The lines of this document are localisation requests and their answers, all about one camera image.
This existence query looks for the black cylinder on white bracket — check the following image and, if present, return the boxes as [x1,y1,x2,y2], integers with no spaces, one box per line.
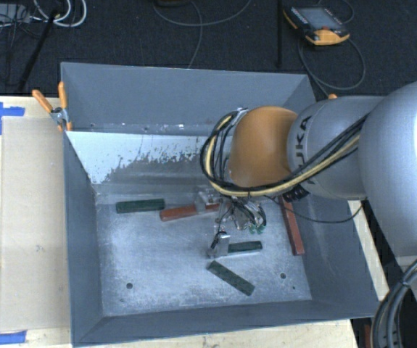
[282,186,310,204]

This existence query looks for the dark green flat block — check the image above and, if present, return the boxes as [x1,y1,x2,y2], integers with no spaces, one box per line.
[115,198,167,215]
[228,240,264,254]
[206,260,257,297]

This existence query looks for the red-brown flat block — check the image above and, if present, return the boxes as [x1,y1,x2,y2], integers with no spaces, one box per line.
[278,195,306,257]
[159,202,221,223]

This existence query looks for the grey metal bin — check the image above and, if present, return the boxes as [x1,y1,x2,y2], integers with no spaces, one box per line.
[59,62,381,347]

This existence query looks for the pale cardboard board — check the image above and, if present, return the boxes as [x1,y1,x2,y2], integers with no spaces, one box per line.
[0,116,72,334]

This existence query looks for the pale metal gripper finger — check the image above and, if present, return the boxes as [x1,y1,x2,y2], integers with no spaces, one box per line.
[205,231,231,260]
[194,189,221,214]

